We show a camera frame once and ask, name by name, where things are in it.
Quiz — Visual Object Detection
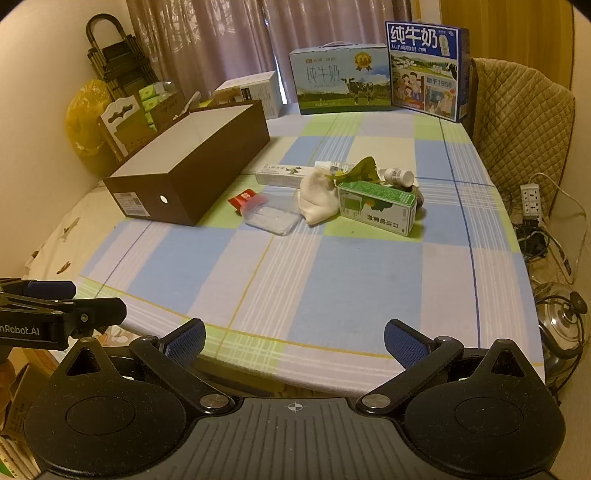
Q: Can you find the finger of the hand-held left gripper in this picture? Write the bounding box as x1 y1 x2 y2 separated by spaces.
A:
0 298 128 340
0 277 78 308

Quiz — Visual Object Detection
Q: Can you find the white toothpaste box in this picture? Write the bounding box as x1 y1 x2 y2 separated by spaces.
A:
255 164 315 188

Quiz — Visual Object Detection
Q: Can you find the light blue milk case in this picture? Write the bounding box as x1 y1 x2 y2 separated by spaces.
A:
289 42 391 115

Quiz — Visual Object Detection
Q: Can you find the red snack packet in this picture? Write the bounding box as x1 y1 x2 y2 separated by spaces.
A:
228 191 267 216

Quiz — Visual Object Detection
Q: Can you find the brown storage box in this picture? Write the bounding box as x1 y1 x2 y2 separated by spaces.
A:
102 102 271 227

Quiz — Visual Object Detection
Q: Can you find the pale purple curtain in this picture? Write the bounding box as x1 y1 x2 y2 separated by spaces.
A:
127 0 414 105

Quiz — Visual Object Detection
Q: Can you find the large brown cardboard box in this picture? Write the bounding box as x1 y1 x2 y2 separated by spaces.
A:
99 88 197 163

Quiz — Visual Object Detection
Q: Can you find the white appliance box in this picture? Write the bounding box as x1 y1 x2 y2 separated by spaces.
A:
213 71 283 119

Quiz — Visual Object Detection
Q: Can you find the clear plastic container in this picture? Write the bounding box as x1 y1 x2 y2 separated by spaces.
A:
240 194 301 236

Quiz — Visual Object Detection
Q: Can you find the white power strip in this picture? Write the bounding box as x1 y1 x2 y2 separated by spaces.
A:
520 183 542 220

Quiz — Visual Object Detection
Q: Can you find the yellow foil packet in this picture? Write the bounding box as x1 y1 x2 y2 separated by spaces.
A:
325 157 382 185

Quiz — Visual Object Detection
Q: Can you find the cream embroidered cloth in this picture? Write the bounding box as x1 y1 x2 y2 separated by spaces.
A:
22 179 134 344

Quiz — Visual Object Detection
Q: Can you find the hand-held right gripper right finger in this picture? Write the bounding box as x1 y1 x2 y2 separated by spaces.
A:
356 319 544 414

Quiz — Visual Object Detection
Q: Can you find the white cable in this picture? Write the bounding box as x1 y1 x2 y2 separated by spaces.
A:
531 173 587 285

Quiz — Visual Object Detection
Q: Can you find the yellow plastic bag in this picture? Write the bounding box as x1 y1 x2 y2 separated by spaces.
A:
65 78 115 174

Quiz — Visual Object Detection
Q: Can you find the wooden door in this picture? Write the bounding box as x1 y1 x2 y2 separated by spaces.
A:
438 0 576 64

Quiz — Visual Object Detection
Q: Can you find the dark blue milk case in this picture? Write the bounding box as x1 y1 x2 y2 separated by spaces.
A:
385 21 472 123

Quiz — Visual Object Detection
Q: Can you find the chair with quilted cover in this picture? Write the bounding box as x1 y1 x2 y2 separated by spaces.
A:
471 58 576 217

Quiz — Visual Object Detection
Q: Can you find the black cable bundle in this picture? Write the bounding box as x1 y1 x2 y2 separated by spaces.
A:
512 217 571 271

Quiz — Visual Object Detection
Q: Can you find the white cloth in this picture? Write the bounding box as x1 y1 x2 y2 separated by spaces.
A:
299 167 343 226

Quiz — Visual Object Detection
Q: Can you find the white pill bottle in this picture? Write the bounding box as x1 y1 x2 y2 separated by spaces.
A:
379 167 415 188

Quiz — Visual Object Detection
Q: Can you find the printed cardboard box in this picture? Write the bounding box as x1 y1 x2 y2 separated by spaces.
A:
0 362 51 480

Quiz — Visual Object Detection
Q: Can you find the stack of green tissue packs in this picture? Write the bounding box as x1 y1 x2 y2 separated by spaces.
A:
139 80 177 130

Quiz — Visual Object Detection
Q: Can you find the green carton box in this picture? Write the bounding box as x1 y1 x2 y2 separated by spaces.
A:
336 180 419 237

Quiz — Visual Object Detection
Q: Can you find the black folding rack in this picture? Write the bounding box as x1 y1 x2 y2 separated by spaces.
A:
87 14 162 100

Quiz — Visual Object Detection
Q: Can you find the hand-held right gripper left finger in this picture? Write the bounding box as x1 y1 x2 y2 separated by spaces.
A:
50 319 232 414

